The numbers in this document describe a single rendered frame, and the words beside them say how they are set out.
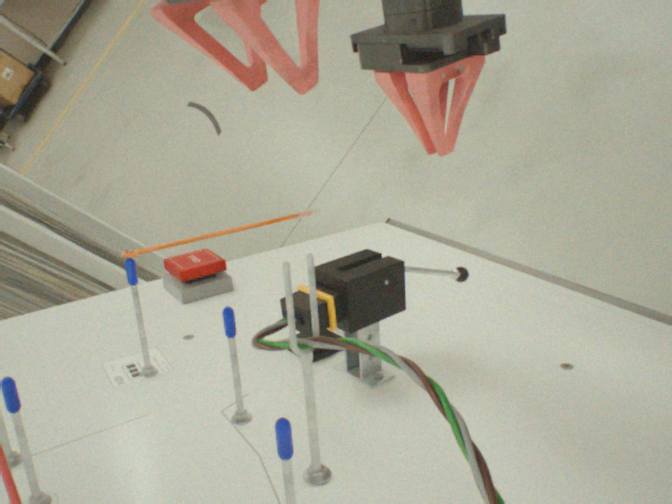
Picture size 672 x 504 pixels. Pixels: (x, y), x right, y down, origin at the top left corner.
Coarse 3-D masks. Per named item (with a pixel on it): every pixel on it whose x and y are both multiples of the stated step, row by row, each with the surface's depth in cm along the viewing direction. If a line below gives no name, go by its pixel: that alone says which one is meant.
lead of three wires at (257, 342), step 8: (280, 320) 47; (264, 328) 46; (272, 328) 46; (280, 328) 47; (256, 336) 44; (264, 336) 45; (256, 344) 42; (264, 344) 41; (272, 344) 40; (280, 344) 40; (288, 344) 39
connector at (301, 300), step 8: (320, 288) 49; (328, 288) 49; (296, 296) 48; (304, 296) 48; (336, 296) 48; (296, 304) 47; (304, 304) 47; (320, 304) 47; (336, 304) 48; (296, 312) 47; (304, 312) 46; (320, 312) 47; (336, 312) 48; (296, 320) 47; (304, 320) 47; (320, 320) 47; (328, 320) 48; (336, 320) 48; (296, 328) 48; (304, 328) 47; (312, 328) 47; (320, 328) 47
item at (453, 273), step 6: (408, 270) 54; (414, 270) 54; (420, 270) 55; (426, 270) 55; (432, 270) 56; (438, 270) 56; (444, 270) 57; (450, 270) 57; (456, 270) 57; (450, 276) 57; (456, 276) 57
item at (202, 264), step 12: (192, 252) 73; (204, 252) 72; (168, 264) 70; (180, 264) 69; (192, 264) 69; (204, 264) 69; (216, 264) 69; (180, 276) 68; (192, 276) 68; (204, 276) 69
